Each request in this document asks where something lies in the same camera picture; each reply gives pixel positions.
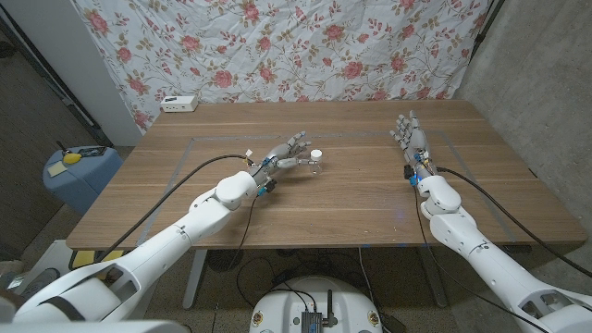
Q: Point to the yellow rounded object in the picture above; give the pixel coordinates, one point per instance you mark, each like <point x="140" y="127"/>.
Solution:
<point x="72" y="158"/>

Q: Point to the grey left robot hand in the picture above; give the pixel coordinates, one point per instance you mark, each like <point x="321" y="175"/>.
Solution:
<point x="277" y="155"/>

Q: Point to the black flat device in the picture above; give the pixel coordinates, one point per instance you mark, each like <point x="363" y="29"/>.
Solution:
<point x="92" y="151"/>

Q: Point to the yellow and black board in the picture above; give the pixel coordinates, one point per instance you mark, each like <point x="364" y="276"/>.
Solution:
<point x="85" y="258"/>

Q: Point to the dark round floor plate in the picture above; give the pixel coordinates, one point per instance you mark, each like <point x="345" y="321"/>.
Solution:
<point x="41" y="284"/>

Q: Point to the blue round stool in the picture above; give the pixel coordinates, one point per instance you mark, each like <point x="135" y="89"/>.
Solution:
<point x="83" y="180"/>

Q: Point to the white power strip box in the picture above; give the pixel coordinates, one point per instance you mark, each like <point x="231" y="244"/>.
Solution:
<point x="179" y="104"/>

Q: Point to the grey table leg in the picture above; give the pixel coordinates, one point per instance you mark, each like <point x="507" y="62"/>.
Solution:
<point x="435" y="277"/>

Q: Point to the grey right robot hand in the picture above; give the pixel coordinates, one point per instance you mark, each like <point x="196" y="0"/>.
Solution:
<point x="417" y="141"/>

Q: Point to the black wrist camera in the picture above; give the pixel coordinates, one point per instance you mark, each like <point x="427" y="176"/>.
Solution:
<point x="270" y="185"/>
<point x="408" y="172"/>

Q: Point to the black router with antenna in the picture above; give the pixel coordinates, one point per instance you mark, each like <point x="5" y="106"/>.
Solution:
<point x="311" y="321"/>

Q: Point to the black backdrop stand pole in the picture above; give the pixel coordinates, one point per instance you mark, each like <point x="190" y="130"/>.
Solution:
<point x="483" y="32"/>

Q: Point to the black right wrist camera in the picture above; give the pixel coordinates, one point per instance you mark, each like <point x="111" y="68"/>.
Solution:
<point x="408" y="172"/>

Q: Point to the white robot torso base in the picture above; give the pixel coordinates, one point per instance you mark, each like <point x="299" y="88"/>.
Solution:
<point x="277" y="310"/>

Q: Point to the pale yellow sticky note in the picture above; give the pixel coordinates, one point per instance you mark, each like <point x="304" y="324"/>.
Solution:
<point x="57" y="169"/>

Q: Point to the floral backdrop cloth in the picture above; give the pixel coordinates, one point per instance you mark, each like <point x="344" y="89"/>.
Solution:
<point x="287" y="55"/>

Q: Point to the clear plastic medicine bottle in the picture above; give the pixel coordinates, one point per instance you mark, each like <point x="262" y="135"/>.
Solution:
<point x="316" y="167"/>

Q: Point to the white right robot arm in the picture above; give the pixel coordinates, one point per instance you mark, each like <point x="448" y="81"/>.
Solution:
<point x="485" y="263"/>

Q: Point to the white table leg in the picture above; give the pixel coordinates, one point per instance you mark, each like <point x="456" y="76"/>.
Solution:
<point x="194" y="277"/>

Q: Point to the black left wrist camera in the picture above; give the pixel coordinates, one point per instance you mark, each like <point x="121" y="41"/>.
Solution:
<point x="270" y="185"/>

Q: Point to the white bottle cap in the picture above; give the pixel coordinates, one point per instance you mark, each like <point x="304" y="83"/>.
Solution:
<point x="316" y="155"/>

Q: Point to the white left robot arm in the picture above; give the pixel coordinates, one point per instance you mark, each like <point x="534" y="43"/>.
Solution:
<point x="162" y="240"/>

